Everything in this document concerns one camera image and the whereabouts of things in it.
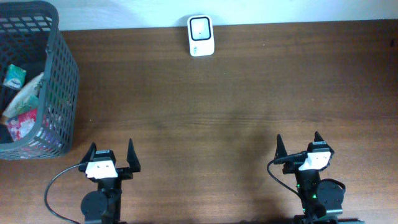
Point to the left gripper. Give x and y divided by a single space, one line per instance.
134 163

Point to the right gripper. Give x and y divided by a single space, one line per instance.
281 150

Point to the red purple pad package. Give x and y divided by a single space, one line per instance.
20 125

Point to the teal snack packet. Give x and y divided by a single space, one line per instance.
22 105

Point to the white cream tube gold cap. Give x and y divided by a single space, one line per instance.
32 88

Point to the small teal tissue pack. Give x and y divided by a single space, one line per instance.
15 77

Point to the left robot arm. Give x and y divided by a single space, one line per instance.
103 206

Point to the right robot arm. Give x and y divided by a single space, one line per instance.
321 199

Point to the white barcode scanner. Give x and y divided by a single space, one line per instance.
200 36

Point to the dark grey plastic basket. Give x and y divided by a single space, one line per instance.
31 39

